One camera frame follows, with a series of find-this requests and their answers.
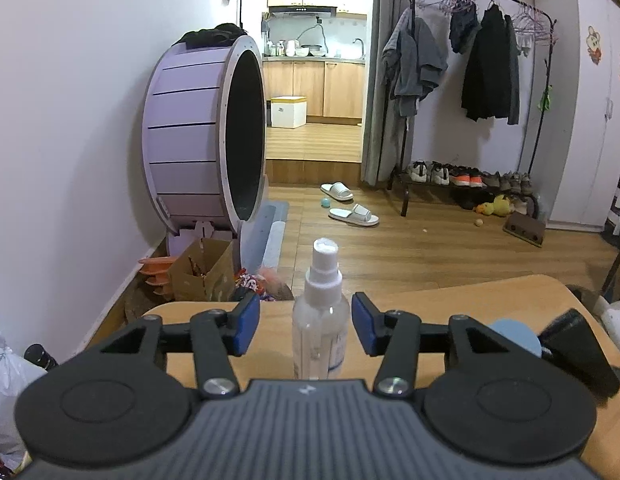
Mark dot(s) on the white slipper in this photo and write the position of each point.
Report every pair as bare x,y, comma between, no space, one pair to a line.
337,191
355,215

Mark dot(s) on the black plastic object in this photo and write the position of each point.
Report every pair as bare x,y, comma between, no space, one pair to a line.
582,350

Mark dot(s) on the black chair leg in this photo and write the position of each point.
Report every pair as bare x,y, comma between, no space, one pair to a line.
613,272

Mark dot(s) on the white foam box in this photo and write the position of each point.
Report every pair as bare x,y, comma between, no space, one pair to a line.
289,111

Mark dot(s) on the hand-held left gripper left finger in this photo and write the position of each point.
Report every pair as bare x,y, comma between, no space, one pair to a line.
247,323

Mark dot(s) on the clear spray bottle white cap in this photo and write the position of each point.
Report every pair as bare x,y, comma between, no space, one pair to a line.
317,315

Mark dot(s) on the white bowl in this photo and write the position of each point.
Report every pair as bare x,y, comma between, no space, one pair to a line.
318,52

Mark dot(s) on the black bottle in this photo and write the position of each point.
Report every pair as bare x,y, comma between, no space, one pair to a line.
41,356

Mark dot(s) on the stack of orange plastic dishes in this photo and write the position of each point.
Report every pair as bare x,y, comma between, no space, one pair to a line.
157,272

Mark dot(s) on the white wardrobe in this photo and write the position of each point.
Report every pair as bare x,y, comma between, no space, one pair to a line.
584,160

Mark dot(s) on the white kettle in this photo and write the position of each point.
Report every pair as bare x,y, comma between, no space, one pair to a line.
291,48

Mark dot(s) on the wooden kitchen base cabinets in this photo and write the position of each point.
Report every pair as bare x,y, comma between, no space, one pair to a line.
315,87

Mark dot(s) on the purple cat exercise wheel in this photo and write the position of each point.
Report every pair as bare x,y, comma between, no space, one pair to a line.
185,135

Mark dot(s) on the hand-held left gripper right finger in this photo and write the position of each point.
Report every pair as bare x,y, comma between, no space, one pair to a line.
363,325

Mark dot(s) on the kitchen faucet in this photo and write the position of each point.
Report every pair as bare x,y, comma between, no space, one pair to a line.
360,46

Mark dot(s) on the brown scratching board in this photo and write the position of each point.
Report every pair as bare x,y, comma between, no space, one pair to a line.
524,229

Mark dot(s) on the colourful snack packets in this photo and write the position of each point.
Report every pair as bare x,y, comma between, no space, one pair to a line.
250,284

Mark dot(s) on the yellow duck toy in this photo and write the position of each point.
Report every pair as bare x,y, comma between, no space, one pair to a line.
497,206

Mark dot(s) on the black coat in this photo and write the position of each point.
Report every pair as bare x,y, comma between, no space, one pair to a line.
489,70

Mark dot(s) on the white plastic bag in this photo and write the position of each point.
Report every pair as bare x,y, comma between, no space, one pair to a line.
5,385

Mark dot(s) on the grey curtain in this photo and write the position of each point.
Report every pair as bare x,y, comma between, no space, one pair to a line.
382,85

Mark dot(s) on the brown cardboard box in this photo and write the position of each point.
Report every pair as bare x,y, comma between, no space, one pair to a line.
215,272

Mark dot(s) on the grey hooded jacket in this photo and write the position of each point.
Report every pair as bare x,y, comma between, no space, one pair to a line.
414,60

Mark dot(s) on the light blue ball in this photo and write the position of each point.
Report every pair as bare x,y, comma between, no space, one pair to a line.
517,337

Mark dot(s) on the black clothes rack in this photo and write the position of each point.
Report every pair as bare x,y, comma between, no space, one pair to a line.
542,125

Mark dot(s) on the grey floor mat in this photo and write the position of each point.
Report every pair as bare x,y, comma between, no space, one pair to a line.
277,230

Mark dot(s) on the dark blue shorts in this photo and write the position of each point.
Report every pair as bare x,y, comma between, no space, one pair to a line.
463,27

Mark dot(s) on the black range hood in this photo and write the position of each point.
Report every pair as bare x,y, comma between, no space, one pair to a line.
302,9

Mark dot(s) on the row of shoes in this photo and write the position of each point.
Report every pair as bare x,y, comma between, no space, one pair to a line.
464,176

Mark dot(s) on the white cloth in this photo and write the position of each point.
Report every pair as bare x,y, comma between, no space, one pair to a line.
618,317

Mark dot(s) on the black cloth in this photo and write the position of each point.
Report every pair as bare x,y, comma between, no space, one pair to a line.
212,36

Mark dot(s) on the green hanging toy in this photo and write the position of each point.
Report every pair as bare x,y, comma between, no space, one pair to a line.
544,99

